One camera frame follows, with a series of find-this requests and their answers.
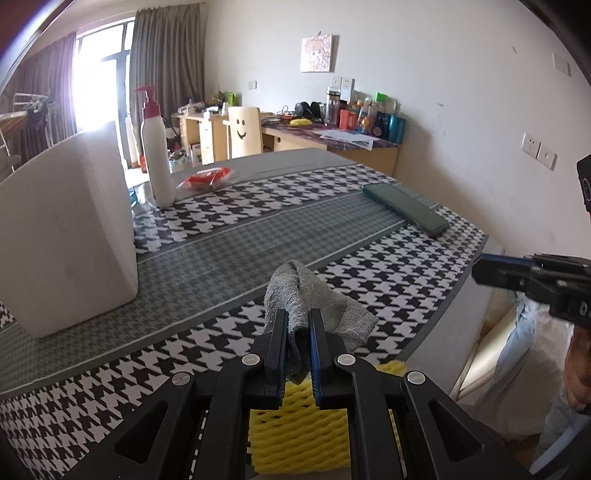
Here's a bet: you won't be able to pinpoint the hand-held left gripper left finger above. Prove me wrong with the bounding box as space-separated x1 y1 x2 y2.
62 308 291 480

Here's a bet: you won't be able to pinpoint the group of bottles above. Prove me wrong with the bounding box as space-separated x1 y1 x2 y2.
325 87 407 143

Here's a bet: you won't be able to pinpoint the white pump bottle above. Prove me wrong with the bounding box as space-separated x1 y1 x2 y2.
135 84 175 206

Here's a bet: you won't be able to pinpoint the wooden smiley face chair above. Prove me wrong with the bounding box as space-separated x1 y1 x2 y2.
228 106 263 160

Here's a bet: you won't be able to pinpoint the person's right hand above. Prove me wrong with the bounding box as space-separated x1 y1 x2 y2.
563 323 591 414

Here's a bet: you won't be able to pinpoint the glass balcony door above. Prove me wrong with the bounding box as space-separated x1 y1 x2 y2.
74 21 139 169

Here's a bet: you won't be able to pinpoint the grey cloth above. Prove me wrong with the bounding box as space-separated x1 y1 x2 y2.
263 259 377 384

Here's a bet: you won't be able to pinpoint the narrow brown curtain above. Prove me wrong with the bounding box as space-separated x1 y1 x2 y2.
9 32 79 162

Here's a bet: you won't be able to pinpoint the cream flat panel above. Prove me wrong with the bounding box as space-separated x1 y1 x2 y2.
450 300 522 402

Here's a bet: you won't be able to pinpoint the wall picture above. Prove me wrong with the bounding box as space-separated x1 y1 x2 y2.
300 34 334 73

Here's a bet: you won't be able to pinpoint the wide brown curtain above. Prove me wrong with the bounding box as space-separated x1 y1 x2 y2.
129 4 206 153

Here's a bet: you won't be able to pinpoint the black headphones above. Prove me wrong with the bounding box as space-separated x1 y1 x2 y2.
295 102 326 123

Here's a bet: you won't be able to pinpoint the long wooden desk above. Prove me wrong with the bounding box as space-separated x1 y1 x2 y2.
259 121 400 178

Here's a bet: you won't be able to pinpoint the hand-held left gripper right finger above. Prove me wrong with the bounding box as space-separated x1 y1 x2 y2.
308 308 534 480

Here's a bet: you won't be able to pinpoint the houndstooth tablecloth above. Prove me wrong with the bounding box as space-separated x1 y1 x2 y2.
0 164 489 480

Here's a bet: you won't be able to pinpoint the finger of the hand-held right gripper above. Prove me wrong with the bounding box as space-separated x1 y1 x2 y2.
482 253 539 268
472 258 536 292

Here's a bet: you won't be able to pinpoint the small wooden desk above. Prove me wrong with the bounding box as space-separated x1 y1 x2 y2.
172 112 232 165

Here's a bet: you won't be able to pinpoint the dark green flat case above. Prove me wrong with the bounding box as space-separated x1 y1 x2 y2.
361 183 450 238

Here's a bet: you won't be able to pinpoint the dark hanging clothes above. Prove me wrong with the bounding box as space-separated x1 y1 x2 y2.
25 104 49 134

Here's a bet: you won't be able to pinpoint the white foam box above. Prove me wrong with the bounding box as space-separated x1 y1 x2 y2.
0 121 139 339

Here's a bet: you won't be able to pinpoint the filled plastic bag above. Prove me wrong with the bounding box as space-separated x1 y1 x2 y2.
167 148 192 174

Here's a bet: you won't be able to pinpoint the small metal bunk bed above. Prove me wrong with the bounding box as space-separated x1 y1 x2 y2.
0 92 49 174

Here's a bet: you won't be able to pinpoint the white papers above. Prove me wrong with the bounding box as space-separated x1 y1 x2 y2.
314 129 375 151

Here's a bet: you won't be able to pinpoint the yellow foam net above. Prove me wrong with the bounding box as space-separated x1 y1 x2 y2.
248 360 407 474

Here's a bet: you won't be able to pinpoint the person's light blue pants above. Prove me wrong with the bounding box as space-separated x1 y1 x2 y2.
531 383 591 480

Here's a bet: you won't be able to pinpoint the red snack packet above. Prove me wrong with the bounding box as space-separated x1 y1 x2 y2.
177 167 234 192

